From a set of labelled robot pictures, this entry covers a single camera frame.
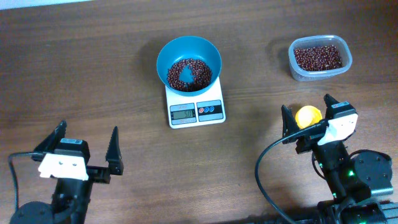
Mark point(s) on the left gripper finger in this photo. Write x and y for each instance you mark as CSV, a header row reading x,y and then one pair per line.
x,y
113,154
57,143

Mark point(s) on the red beans in bowl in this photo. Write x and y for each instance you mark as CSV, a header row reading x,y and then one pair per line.
x,y
189,75

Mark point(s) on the red beans pile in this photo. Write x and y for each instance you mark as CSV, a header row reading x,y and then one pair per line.
x,y
315,59

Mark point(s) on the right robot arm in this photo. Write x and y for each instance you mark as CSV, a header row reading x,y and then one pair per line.
x,y
358,181

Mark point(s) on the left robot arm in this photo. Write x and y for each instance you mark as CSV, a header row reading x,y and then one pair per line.
x,y
69,202

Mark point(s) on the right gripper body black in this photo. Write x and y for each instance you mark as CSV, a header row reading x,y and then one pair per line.
x,y
308,144

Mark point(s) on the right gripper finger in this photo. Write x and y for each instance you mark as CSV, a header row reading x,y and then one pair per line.
x,y
290,126
336,109

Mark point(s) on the white digital kitchen scale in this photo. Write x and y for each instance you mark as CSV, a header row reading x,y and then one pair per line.
x,y
190,111

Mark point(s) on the yellow measuring scoop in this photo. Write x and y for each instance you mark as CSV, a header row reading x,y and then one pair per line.
x,y
307,116

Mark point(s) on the clear plastic bean container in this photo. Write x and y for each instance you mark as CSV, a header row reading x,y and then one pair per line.
x,y
319,41

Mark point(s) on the blue plastic bowl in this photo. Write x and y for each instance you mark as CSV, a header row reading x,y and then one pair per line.
x,y
188,47

